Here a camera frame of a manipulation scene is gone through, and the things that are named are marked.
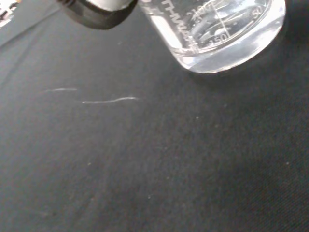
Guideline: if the black cloth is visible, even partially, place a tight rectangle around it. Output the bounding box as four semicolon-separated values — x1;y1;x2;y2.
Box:
0;0;309;232

